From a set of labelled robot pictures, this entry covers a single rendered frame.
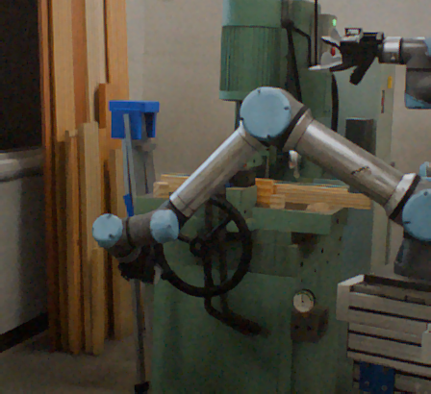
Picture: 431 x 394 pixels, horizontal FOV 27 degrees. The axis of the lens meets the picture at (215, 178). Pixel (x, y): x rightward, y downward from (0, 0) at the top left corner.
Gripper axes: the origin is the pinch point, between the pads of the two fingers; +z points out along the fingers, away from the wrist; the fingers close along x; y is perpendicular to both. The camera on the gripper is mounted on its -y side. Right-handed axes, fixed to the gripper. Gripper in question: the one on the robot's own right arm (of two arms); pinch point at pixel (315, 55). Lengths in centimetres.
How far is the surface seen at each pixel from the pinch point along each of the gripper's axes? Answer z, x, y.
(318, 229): -5.6, 36.4, -32.6
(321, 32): 7.2, -32.7, -14.6
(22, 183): 160, -42, -105
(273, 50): 13.9, -5.2, -2.3
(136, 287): 87, 3, -113
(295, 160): 8.6, 7.2, -34.1
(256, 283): 12, 47, -46
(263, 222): 10.7, 36.0, -32.3
